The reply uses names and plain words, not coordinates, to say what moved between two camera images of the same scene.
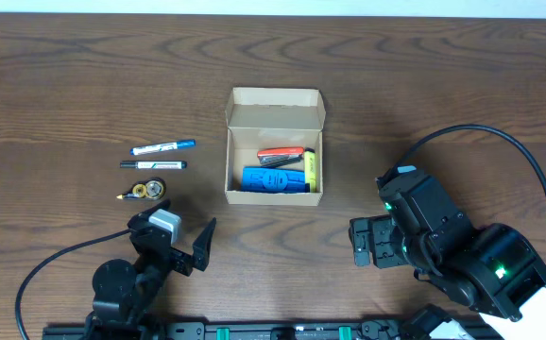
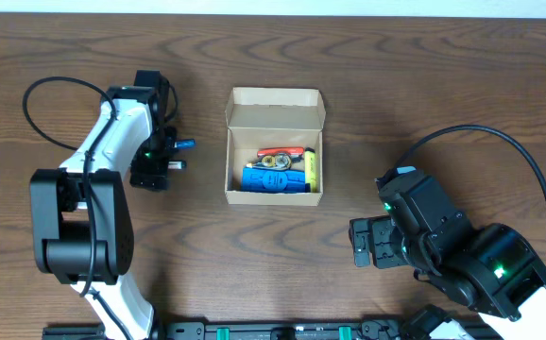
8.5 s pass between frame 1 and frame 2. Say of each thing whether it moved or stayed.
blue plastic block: stayed
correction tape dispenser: moved
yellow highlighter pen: stayed
